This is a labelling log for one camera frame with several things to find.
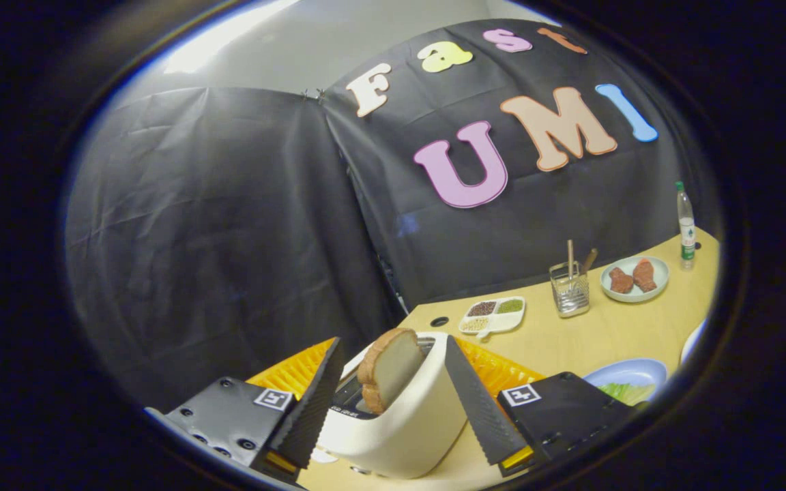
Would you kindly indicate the toasted bread slice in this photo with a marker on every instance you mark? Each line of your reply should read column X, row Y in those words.
column 393, row 368

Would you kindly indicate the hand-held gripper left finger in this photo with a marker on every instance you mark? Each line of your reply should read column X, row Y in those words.
column 311, row 409

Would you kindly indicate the light wooden stick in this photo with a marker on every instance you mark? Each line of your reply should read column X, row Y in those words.
column 570, row 256

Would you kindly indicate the green lettuce leaf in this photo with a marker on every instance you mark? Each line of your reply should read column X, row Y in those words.
column 628, row 393

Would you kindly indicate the pale green plate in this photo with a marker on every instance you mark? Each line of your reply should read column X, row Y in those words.
column 662, row 273

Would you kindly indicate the brown meat patty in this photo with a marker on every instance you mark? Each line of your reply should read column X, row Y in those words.
column 644, row 275
column 621, row 280

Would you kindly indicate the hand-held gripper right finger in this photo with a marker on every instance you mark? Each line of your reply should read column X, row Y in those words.
column 478, row 409

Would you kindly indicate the blue plate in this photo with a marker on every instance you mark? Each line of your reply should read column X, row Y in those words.
column 628, row 372

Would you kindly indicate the clear plastic water bottle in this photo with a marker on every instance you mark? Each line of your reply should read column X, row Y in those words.
column 687, row 232

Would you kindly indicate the brown wooden stick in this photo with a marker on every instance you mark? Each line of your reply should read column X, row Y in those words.
column 590, row 260

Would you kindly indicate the white divided condiment dish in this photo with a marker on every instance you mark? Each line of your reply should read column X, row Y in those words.
column 492, row 328

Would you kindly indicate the white rounded square plate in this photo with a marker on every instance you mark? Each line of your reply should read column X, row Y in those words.
column 692, row 344

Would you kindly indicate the white toaster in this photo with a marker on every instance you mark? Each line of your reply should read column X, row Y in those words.
column 420, row 423

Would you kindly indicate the metal mesh utensil holder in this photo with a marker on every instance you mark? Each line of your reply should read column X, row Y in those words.
column 570, row 300

